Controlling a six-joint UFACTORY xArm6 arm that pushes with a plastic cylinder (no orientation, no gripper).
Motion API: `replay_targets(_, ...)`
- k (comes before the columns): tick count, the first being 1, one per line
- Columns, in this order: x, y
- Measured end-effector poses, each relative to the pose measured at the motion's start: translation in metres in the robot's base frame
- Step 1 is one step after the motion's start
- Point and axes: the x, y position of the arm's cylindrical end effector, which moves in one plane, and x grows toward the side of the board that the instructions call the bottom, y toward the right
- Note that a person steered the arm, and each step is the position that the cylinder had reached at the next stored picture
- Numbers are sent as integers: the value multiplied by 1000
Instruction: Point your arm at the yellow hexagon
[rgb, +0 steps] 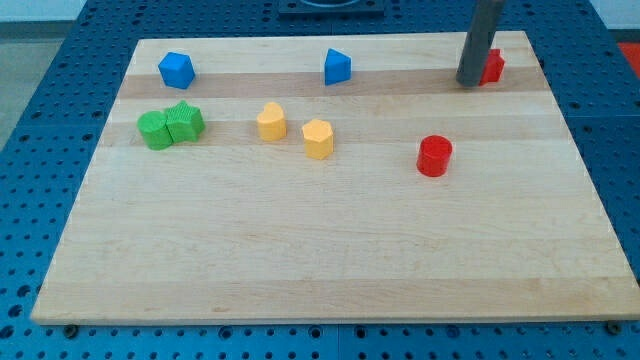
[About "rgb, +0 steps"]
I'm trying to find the grey cylindrical robot arm stick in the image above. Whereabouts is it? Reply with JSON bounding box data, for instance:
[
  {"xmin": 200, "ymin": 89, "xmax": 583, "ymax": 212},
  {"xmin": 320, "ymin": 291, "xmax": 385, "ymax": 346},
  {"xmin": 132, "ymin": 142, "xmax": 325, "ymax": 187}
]
[{"xmin": 456, "ymin": 0, "xmax": 506, "ymax": 88}]

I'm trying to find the yellow hexagon block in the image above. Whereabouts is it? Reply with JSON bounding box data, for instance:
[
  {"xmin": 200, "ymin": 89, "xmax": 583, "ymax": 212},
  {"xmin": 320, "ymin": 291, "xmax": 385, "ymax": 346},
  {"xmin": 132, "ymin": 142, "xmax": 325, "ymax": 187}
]
[{"xmin": 302, "ymin": 119, "xmax": 334, "ymax": 160}]

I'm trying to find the yellow heart block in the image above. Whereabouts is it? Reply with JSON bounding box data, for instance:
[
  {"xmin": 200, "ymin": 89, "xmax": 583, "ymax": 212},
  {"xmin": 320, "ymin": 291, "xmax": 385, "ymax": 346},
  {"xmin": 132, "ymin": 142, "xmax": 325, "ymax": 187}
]
[{"xmin": 256, "ymin": 102, "xmax": 287, "ymax": 141}]

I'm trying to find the blue triangular block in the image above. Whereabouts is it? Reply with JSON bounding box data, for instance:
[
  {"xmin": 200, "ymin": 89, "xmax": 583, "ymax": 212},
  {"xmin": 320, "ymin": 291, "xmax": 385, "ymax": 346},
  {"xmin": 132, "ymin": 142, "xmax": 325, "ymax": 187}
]
[{"xmin": 324, "ymin": 48, "xmax": 352, "ymax": 86}]

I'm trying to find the red cylinder block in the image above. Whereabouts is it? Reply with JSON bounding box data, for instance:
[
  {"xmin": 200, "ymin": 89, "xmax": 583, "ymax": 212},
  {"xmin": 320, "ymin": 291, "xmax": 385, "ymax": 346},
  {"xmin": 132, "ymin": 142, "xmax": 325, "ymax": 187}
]
[{"xmin": 416, "ymin": 135, "xmax": 453, "ymax": 177}]

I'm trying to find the green star block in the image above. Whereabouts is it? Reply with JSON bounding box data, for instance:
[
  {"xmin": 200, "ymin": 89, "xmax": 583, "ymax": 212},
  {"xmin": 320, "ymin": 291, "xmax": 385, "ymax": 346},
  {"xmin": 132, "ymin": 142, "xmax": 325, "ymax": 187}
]
[{"xmin": 164, "ymin": 100, "xmax": 205, "ymax": 143}]

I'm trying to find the green cylinder block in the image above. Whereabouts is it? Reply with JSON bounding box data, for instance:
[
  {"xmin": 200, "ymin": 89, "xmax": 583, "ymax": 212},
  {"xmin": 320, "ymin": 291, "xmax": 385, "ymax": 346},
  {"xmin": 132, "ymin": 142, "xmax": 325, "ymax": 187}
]
[{"xmin": 137, "ymin": 111, "xmax": 173, "ymax": 150}]

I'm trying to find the blue cube block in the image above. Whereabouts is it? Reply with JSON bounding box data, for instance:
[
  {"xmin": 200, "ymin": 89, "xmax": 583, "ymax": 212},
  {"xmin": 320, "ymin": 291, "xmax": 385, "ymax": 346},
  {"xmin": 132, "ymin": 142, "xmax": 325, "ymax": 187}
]
[{"xmin": 158, "ymin": 52, "xmax": 195, "ymax": 90}]

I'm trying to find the red star-shaped block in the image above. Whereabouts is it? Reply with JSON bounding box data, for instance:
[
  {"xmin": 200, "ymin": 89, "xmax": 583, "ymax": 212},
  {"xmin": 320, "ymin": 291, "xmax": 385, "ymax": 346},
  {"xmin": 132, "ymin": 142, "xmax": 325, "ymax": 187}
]
[{"xmin": 479, "ymin": 49, "xmax": 505, "ymax": 86}]

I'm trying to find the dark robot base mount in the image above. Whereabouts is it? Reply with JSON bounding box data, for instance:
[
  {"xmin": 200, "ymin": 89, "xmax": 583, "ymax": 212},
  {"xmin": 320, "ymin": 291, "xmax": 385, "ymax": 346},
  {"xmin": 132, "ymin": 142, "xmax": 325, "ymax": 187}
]
[{"xmin": 278, "ymin": 0, "xmax": 386, "ymax": 17}]

